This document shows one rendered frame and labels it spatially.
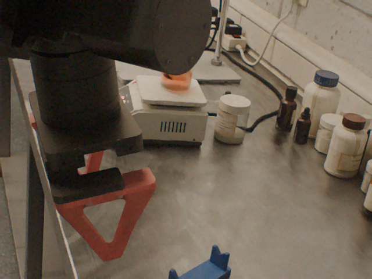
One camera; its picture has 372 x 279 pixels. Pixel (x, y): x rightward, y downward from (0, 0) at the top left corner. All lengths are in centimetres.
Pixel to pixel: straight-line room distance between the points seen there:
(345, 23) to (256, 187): 52
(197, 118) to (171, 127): 5
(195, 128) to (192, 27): 74
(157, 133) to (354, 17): 53
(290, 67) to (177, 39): 116
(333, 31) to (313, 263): 69
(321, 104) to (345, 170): 16
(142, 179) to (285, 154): 76
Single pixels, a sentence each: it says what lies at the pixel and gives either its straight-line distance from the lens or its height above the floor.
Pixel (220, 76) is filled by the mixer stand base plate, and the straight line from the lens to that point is 145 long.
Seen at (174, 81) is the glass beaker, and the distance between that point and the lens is 109.
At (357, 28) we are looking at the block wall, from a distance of 136.
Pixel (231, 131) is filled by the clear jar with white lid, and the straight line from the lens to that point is 112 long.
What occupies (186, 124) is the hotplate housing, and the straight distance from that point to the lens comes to 108.
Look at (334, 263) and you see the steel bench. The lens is 89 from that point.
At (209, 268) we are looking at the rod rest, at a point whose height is 76.
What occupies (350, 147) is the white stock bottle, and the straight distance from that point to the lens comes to 108.
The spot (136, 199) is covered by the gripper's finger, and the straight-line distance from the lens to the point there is 41.
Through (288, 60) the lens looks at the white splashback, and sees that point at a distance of 150.
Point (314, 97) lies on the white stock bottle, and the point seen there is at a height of 84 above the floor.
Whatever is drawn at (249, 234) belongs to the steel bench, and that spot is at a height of 75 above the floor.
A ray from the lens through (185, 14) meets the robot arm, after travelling 35.
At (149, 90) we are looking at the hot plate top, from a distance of 110.
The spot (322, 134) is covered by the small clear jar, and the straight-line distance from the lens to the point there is 117.
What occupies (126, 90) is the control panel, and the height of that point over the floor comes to 81.
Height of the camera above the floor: 125
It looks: 26 degrees down
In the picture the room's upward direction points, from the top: 9 degrees clockwise
